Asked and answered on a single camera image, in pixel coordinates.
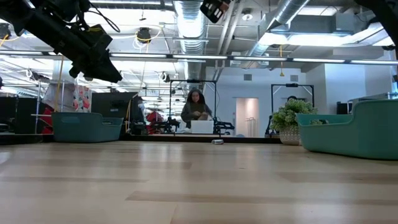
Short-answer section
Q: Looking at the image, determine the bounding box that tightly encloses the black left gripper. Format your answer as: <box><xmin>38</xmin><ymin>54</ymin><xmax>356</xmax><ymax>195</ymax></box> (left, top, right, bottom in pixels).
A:
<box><xmin>46</xmin><ymin>27</ymin><xmax>123</xmax><ymax>84</ymax></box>

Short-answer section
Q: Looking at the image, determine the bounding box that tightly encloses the colourful poster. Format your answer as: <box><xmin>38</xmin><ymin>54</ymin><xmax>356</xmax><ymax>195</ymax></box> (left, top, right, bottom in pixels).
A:
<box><xmin>73</xmin><ymin>85</ymin><xmax>93</xmax><ymax>113</ymax></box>

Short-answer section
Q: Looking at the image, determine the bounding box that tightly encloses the long ceiling light bar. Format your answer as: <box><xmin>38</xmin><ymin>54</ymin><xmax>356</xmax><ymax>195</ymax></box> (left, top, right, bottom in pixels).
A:
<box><xmin>0</xmin><ymin>51</ymin><xmax>398</xmax><ymax>65</ymax></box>

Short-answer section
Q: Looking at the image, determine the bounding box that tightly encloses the black ceiling dome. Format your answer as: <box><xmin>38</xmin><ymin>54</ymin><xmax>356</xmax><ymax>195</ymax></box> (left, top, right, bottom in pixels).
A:
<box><xmin>136</xmin><ymin>27</ymin><xmax>152</xmax><ymax>44</ymax></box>

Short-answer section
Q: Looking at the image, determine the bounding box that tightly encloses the dark teal plastic bin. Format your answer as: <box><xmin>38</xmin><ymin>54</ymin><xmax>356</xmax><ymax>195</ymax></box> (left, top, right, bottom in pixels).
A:
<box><xmin>51</xmin><ymin>111</ymin><xmax>124</xmax><ymax>143</ymax></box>

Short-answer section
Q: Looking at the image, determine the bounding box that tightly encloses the red machine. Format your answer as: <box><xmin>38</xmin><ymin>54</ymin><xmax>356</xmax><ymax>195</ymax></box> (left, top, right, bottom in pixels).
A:
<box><xmin>146</xmin><ymin>111</ymin><xmax>164</xmax><ymax>135</ymax></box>

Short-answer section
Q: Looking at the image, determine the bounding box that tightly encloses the red cart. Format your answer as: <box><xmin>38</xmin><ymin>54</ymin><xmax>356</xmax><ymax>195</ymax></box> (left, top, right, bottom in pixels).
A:
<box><xmin>40</xmin><ymin>107</ymin><xmax>55</xmax><ymax>134</ymax></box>

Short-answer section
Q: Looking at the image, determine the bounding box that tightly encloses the black ceiling device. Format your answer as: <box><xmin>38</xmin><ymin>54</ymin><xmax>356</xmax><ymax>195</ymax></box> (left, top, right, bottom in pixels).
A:
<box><xmin>0</xmin><ymin>23</ymin><xmax>12</xmax><ymax>40</ymax></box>

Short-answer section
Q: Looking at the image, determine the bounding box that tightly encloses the potted green plant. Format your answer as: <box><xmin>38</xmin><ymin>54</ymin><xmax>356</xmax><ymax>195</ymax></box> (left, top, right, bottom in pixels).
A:
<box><xmin>269</xmin><ymin>98</ymin><xmax>320</xmax><ymax>146</ymax></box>

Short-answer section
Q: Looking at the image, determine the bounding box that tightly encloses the small black monitor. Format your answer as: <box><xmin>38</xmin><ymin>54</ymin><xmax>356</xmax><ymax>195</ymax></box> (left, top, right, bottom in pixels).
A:
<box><xmin>336</xmin><ymin>101</ymin><xmax>354</xmax><ymax>116</ymax></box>

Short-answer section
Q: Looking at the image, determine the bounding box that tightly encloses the light teal plastic bin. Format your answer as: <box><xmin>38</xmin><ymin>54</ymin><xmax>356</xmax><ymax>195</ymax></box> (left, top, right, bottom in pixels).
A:
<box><xmin>295</xmin><ymin>98</ymin><xmax>398</xmax><ymax>161</ymax></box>

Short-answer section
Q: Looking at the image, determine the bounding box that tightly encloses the silver spiral air duct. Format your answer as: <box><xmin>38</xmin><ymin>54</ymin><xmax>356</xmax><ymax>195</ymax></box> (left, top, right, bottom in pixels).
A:
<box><xmin>173</xmin><ymin>0</ymin><xmax>210</xmax><ymax>108</ymax></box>
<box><xmin>248</xmin><ymin>0</ymin><xmax>312</xmax><ymax>58</ymax></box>

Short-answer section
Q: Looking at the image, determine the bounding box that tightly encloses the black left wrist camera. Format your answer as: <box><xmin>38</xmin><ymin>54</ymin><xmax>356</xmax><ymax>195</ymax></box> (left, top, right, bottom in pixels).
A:
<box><xmin>88</xmin><ymin>24</ymin><xmax>114</xmax><ymax>50</ymax></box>

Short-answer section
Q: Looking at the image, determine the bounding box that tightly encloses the thin left wrist cable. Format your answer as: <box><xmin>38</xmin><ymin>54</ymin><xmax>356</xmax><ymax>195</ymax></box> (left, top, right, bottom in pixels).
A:
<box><xmin>88</xmin><ymin>2</ymin><xmax>121</xmax><ymax>34</ymax></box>

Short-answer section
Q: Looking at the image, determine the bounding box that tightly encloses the black metal rig frame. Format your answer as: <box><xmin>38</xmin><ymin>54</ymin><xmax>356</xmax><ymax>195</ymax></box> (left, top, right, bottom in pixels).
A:
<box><xmin>271</xmin><ymin>83</ymin><xmax>315</xmax><ymax>113</ymax></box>
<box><xmin>169</xmin><ymin>79</ymin><xmax>218</xmax><ymax>128</ymax></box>

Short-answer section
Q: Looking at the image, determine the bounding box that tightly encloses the yellow pendant cord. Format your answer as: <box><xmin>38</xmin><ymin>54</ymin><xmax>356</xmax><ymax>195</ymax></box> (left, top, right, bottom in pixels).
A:
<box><xmin>279</xmin><ymin>45</ymin><xmax>285</xmax><ymax>77</ymax></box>

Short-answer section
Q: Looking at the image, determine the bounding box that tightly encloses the black aluminium table frame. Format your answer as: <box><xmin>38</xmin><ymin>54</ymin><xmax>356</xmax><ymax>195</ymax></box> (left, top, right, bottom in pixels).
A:
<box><xmin>0</xmin><ymin>133</ymin><xmax>280</xmax><ymax>146</ymax></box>

